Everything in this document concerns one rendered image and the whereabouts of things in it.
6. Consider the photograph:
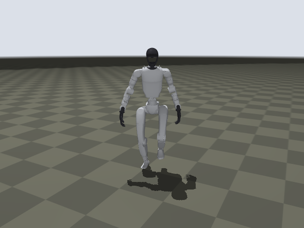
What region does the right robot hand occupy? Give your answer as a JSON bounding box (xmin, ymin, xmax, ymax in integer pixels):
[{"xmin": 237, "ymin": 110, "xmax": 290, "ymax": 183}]
[{"xmin": 119, "ymin": 107, "xmax": 125, "ymax": 127}]

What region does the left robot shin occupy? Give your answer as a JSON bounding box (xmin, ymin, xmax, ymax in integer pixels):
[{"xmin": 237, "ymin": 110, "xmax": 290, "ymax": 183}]
[{"xmin": 158, "ymin": 135, "xmax": 166, "ymax": 150}]

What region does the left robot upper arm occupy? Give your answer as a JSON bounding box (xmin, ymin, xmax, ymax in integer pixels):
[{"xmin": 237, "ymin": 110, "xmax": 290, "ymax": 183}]
[{"xmin": 162, "ymin": 68, "xmax": 175, "ymax": 93}]

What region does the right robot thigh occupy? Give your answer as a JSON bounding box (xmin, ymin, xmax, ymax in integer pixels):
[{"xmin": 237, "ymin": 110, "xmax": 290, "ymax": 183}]
[{"xmin": 136, "ymin": 106, "xmax": 147, "ymax": 146}]

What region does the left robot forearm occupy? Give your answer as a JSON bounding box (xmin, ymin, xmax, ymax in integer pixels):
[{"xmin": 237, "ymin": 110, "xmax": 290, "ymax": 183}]
[{"xmin": 171, "ymin": 86, "xmax": 181, "ymax": 109}]

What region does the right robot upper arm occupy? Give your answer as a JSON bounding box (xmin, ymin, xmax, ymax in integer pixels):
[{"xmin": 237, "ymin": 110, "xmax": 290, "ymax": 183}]
[{"xmin": 127, "ymin": 69, "xmax": 142, "ymax": 95}]

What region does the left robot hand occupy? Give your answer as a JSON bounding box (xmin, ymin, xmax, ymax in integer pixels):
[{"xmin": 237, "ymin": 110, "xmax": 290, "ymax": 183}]
[{"xmin": 175, "ymin": 105, "xmax": 181, "ymax": 124}]

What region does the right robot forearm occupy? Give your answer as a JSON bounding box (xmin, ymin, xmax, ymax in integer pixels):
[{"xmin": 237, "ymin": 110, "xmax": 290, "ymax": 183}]
[{"xmin": 120, "ymin": 87, "xmax": 130, "ymax": 110}]

